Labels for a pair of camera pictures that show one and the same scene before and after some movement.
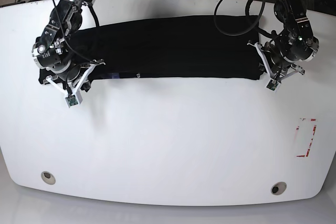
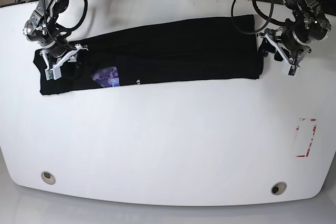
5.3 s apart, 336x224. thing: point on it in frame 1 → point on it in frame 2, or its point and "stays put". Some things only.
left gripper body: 76,80 → 53,66
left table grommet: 48,178 stays put
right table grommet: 278,188 stays put
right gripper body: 274,71 → 291,60
